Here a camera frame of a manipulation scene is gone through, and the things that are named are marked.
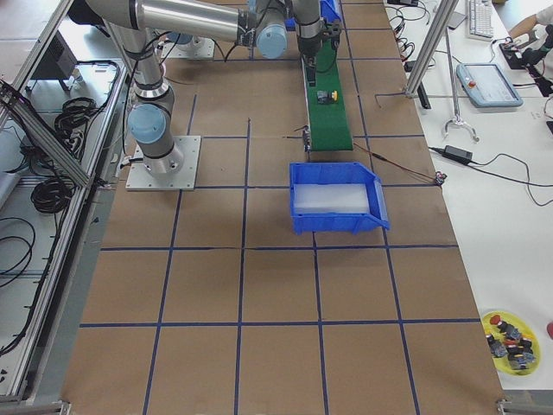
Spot left blue plastic bin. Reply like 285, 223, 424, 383
320, 0, 342, 23

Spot red black conveyor wires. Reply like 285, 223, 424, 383
353, 144, 446, 188

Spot blue plastic bin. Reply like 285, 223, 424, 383
320, 0, 342, 23
289, 163, 391, 234

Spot black power adapter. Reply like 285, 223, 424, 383
442, 145, 473, 165

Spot right bin white foam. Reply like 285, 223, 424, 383
292, 183, 370, 214

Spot white keyboard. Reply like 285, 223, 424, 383
466, 0, 494, 41

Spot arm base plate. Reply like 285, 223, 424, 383
125, 136, 201, 191

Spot right blue plastic bin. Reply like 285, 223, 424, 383
289, 163, 391, 234

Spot teach pendant tablet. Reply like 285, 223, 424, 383
455, 63, 524, 108

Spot green conveyor belt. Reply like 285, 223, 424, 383
302, 20, 353, 151

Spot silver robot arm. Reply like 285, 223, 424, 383
90, 1, 348, 192

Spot yellow push button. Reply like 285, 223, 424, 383
316, 90, 339, 105

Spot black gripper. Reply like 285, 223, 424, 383
296, 21, 342, 87

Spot person hand at desk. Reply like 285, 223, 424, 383
508, 14, 538, 39

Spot green handled reach tool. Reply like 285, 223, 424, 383
442, 25, 480, 144

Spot yellow plate of buttons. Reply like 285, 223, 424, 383
480, 310, 541, 376

